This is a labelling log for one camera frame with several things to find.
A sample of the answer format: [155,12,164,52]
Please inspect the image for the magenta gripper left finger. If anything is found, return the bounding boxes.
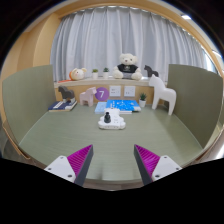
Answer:
[45,145,93,186]

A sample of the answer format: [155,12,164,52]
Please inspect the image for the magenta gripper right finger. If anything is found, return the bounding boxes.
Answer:
[134,144,181,185]

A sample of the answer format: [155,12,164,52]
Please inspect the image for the black charger plug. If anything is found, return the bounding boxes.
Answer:
[104,112,111,123]

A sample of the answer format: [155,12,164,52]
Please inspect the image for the white power strip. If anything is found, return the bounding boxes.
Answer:
[98,108,126,130]

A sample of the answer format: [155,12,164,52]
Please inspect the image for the dark blue book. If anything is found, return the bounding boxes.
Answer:
[48,101,76,112]

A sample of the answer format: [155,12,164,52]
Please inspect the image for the light blue book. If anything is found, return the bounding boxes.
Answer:
[95,102,107,114]

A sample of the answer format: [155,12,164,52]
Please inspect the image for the small potted plant on table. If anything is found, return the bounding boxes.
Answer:
[139,93,147,108]

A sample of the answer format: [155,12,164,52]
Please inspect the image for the pink wooden horse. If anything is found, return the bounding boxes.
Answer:
[79,87,97,107]

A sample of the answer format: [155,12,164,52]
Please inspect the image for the dark grey wooden horse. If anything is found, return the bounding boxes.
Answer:
[58,86,75,103]

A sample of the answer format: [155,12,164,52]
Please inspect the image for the large white wooden horse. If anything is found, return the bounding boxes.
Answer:
[149,75,177,115]

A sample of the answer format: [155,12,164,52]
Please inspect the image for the purple round number sign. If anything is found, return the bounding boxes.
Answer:
[95,87,109,101]

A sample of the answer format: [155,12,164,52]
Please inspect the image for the right green panel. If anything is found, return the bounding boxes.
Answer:
[167,64,223,148]

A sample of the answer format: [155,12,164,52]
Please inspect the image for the green panel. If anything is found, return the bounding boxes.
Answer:
[167,64,223,148]
[2,65,56,143]

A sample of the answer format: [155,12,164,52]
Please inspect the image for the left green panel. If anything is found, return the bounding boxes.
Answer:
[2,65,56,143]

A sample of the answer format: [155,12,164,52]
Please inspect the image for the orange white plush toy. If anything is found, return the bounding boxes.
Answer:
[69,68,86,81]

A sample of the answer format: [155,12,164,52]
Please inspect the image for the small black horse figure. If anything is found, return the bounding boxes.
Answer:
[144,65,159,77]

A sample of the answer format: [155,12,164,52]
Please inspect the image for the left potted plant on sill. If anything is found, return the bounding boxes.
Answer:
[92,69,98,79]

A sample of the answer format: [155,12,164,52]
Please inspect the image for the potted plant on sill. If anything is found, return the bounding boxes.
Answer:
[103,67,109,79]
[92,69,98,79]

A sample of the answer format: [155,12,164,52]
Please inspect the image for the white teddy bear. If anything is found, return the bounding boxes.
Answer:
[112,53,142,81]

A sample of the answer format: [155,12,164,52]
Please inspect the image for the right potted plant on sill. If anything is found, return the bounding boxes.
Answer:
[103,67,109,79]

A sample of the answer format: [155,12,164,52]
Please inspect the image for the grey curtain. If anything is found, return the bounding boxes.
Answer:
[50,7,206,81]

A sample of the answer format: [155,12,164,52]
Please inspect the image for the right white wall socket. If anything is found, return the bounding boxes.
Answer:
[124,86,135,97]

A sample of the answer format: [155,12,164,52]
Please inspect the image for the white wall socket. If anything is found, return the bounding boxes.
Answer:
[109,86,121,97]
[124,86,135,97]

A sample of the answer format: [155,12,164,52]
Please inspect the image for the left white wall socket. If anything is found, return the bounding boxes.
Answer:
[109,86,121,97]

